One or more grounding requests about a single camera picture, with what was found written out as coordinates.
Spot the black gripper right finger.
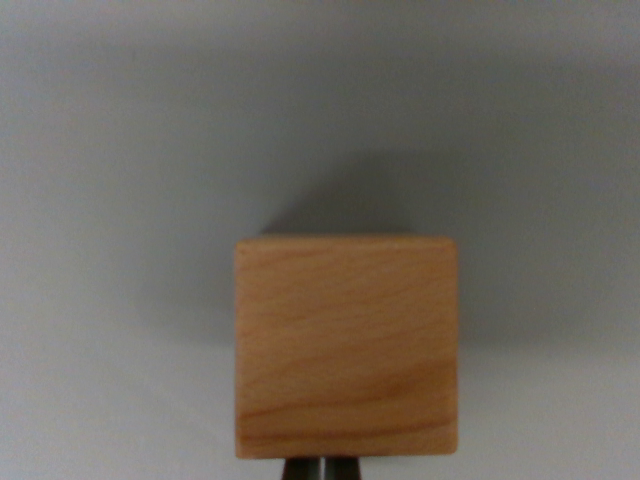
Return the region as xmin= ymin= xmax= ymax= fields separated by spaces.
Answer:
xmin=322 ymin=456 xmax=363 ymax=480

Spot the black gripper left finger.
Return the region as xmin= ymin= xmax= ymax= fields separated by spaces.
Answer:
xmin=281 ymin=456 xmax=322 ymax=480

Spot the wooden cube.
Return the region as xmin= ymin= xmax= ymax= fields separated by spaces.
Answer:
xmin=233 ymin=234 xmax=461 ymax=461

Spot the grey plastic tray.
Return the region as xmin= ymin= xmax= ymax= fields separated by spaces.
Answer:
xmin=0 ymin=0 xmax=640 ymax=480

